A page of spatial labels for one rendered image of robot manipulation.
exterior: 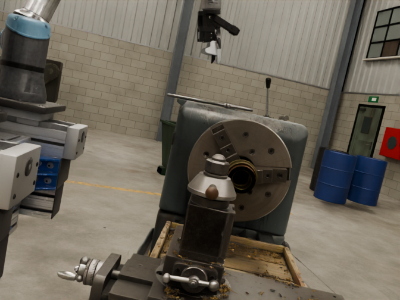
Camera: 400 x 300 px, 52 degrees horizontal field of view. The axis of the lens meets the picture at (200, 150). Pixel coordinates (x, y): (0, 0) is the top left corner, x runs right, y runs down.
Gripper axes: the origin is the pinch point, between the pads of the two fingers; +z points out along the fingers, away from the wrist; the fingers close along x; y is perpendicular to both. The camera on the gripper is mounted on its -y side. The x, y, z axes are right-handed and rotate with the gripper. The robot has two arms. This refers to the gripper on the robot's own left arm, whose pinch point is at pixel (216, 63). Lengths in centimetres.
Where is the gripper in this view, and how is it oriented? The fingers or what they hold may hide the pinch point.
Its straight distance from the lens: 163.4
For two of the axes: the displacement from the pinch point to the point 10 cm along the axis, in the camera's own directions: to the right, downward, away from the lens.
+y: -9.9, 0.3, -1.3
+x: 1.3, 2.3, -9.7
